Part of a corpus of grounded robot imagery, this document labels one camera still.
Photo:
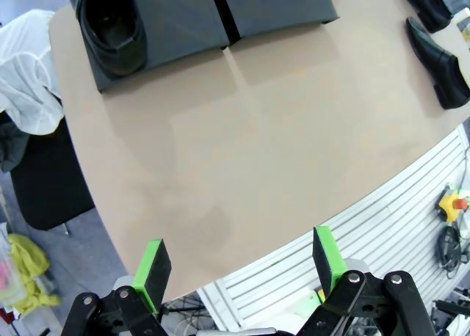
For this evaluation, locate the yellow cloth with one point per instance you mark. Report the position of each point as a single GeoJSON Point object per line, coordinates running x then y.
{"type": "Point", "coordinates": [25, 255]}

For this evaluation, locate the yellow emergency stop button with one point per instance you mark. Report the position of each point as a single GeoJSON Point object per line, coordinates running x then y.
{"type": "Point", "coordinates": [449, 204]}

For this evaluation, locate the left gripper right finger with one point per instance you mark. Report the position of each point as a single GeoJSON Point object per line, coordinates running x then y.
{"type": "Point", "coordinates": [332, 262]}

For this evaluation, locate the black leather dress shoe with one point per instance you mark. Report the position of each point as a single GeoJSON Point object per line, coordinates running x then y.
{"type": "Point", "coordinates": [429, 9]}
{"type": "Point", "coordinates": [437, 62]}
{"type": "Point", "coordinates": [121, 62]}

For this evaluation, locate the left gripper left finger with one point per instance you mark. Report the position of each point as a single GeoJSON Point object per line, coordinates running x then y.
{"type": "Point", "coordinates": [156, 271]}

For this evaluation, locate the white plastic cover cloth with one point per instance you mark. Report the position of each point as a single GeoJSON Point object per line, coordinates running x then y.
{"type": "Point", "coordinates": [25, 86]}

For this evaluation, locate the black chair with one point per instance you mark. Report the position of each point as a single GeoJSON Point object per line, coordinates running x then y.
{"type": "Point", "coordinates": [47, 189]}

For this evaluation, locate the dark grey garment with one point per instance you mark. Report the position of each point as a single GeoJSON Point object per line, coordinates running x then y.
{"type": "Point", "coordinates": [11, 141]}

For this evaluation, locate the black shoe stand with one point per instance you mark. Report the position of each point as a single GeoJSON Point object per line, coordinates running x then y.
{"type": "Point", "coordinates": [275, 6]}
{"type": "Point", "coordinates": [176, 20]}

